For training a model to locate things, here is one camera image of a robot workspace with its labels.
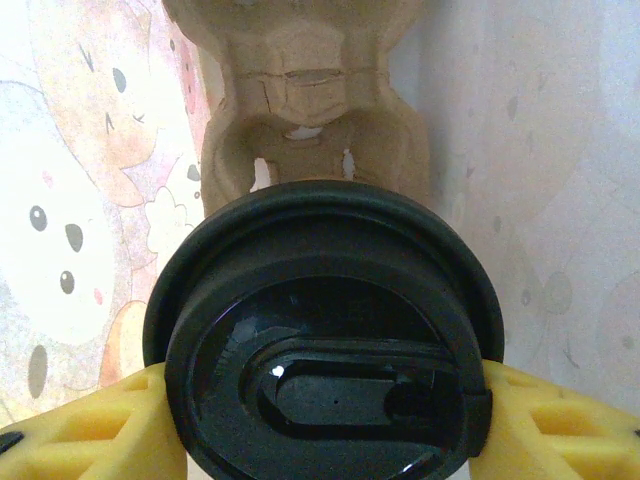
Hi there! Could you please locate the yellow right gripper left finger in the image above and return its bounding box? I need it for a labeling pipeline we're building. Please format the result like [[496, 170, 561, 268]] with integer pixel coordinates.
[[0, 363, 189, 480]]

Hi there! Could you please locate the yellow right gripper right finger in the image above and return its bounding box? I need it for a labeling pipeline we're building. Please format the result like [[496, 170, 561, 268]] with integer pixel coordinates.
[[469, 359, 640, 480]]

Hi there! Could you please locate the black plastic cup lid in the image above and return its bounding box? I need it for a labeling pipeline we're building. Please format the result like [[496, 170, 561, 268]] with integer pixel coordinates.
[[142, 180, 505, 480]]

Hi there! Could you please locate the pulp cardboard cup carrier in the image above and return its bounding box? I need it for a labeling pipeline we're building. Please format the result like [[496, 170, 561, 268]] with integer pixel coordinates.
[[162, 0, 436, 212]]

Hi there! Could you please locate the white printed paper bag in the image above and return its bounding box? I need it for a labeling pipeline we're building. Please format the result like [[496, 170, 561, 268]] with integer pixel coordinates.
[[0, 0, 640, 480]]

